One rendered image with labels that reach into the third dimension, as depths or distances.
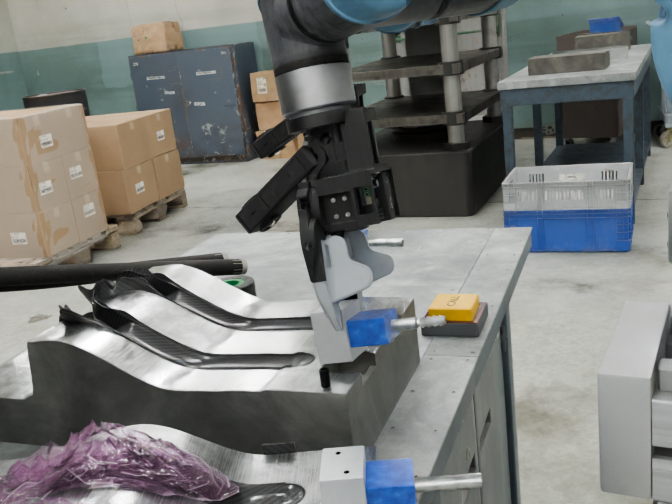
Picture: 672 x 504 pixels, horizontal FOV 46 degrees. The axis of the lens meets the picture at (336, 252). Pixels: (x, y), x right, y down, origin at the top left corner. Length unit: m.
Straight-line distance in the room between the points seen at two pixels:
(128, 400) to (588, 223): 3.32
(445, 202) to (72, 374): 4.07
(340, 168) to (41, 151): 4.01
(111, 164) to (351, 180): 4.76
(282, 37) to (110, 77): 8.48
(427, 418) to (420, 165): 4.00
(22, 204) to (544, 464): 3.30
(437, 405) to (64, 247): 4.04
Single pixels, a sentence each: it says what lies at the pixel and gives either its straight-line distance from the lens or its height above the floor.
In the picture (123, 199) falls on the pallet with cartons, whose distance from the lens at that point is 5.49.
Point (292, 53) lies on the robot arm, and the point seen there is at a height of 1.21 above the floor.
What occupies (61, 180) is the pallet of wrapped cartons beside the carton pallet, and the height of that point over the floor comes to 0.53.
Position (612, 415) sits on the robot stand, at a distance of 0.56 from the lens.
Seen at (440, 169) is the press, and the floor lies 0.30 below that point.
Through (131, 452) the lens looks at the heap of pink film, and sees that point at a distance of 0.70.
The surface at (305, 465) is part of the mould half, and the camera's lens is 0.73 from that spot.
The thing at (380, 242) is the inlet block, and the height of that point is 0.93.
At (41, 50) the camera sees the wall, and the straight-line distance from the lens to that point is 9.82.
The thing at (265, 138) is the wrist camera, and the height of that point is 1.09.
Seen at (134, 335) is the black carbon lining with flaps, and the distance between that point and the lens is 0.94.
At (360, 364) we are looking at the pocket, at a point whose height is 0.87.
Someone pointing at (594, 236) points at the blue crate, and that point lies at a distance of 4.03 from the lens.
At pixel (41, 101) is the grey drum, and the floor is 0.83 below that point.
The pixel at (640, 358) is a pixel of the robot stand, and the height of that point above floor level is 0.99.
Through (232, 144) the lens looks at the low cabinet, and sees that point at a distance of 7.88.
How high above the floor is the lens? 1.23
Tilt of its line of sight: 16 degrees down
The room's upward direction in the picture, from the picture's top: 7 degrees counter-clockwise
